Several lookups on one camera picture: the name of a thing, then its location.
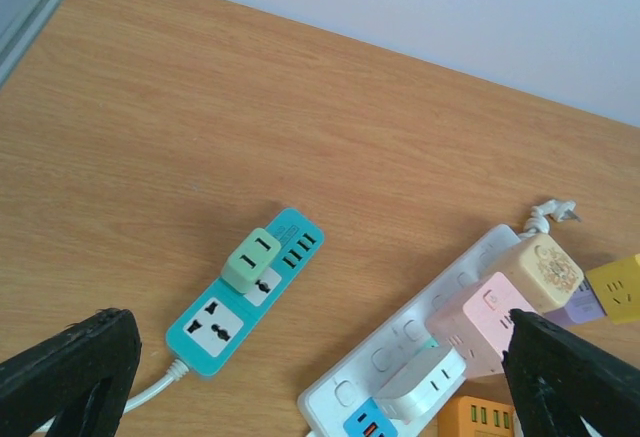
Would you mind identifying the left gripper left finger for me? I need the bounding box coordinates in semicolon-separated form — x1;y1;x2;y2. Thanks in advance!
1;308;141;436

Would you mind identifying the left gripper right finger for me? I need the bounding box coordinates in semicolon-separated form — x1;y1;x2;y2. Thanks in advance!
502;309;639;436

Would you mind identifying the pink cube socket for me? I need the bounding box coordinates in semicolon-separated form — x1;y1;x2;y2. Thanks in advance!
426;272;534;379

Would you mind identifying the beige cube socket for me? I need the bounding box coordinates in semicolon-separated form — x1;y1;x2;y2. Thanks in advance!
485;234;585;313

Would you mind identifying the yellow cube socket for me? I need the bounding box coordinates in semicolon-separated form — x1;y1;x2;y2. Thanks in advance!
586;254;640;324

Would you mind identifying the small white square charger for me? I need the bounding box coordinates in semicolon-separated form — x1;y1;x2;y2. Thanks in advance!
373;345;466;424

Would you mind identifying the green wall charger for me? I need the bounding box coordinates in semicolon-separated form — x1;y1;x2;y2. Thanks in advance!
221;228;281;294

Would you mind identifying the purple power strip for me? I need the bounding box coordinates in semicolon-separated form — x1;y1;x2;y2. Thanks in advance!
544;279;606;328

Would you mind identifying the orange power strip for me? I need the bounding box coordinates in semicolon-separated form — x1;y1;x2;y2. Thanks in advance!
437;396;514;437

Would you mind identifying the teal power strip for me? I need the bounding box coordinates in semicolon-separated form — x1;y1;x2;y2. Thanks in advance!
165;208;324;379

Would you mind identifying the long white power strip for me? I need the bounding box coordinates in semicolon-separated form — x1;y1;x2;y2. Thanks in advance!
298;199;575;436

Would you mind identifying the teal strip white cord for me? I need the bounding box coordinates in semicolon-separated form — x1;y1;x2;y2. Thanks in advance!
29;356;191;436

